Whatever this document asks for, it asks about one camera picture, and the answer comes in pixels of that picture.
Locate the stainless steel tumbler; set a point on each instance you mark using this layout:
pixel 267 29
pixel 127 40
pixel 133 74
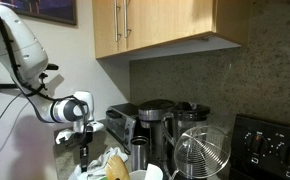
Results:
pixel 139 153

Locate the silver black toaster oven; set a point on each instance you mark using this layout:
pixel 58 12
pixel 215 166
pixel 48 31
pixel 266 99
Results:
pixel 120 123

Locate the glass blender black lid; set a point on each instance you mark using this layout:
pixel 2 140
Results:
pixel 191 116

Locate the white towel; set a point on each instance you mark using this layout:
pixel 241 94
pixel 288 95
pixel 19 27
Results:
pixel 108 160

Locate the dark framed wall picture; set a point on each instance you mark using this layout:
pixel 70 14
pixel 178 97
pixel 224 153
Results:
pixel 45 8

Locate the steel black coffee maker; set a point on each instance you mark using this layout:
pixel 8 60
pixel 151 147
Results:
pixel 155 113

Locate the white mug green inside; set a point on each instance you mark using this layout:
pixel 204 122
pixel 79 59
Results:
pixel 103 178

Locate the wooden upper cabinet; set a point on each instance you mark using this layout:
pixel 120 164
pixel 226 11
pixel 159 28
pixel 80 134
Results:
pixel 158 23

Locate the black electric stove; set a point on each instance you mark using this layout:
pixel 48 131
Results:
pixel 268 150

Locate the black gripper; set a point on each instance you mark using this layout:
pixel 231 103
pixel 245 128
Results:
pixel 86 140

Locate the wooden slotted spoon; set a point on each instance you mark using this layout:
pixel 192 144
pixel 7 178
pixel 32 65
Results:
pixel 117 168

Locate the white bowl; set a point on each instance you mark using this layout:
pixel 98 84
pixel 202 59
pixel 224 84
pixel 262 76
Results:
pixel 138 175

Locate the black camera stand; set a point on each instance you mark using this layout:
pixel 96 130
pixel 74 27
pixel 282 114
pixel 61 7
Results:
pixel 1 86

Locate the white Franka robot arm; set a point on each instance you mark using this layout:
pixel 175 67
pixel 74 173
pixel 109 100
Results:
pixel 21 50

